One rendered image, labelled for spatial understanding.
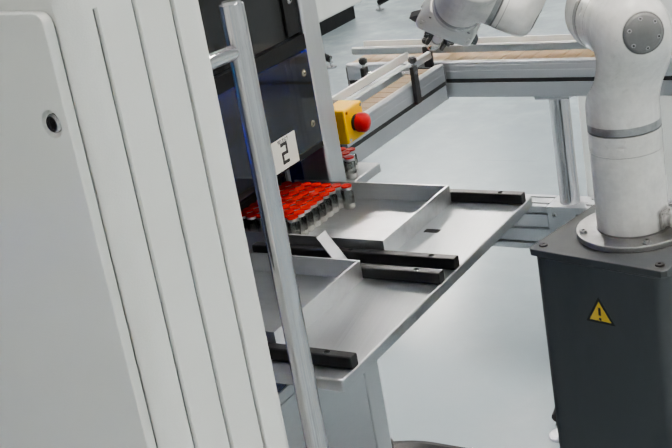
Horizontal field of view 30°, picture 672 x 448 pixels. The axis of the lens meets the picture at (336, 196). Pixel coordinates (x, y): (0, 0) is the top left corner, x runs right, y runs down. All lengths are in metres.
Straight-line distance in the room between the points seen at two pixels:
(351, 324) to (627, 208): 0.50
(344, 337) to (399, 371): 1.78
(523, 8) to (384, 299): 0.50
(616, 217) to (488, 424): 1.33
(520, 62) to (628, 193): 1.02
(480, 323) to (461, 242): 1.73
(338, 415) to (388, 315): 0.66
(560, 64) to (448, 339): 1.11
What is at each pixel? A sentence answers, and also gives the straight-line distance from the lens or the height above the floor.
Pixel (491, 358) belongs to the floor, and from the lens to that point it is 3.65.
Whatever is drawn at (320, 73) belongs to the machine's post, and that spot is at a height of 1.12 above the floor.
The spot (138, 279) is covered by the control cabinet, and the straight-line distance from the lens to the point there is 1.17.
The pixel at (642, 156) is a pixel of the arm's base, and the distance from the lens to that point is 2.07.
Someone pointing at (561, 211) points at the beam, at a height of 0.54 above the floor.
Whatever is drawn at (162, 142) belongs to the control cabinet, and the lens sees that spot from 1.18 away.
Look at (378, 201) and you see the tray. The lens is 2.39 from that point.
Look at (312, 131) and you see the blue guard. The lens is 2.39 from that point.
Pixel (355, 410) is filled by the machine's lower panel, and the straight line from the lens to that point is 2.60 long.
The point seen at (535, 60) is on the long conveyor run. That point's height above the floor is 0.93.
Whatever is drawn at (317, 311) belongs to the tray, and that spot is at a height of 0.89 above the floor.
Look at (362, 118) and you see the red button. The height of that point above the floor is 1.01.
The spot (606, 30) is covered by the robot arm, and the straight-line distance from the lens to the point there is 1.95.
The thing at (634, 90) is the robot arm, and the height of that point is 1.12.
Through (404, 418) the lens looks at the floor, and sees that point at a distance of 3.42.
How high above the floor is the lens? 1.69
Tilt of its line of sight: 19 degrees down
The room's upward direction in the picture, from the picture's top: 10 degrees counter-clockwise
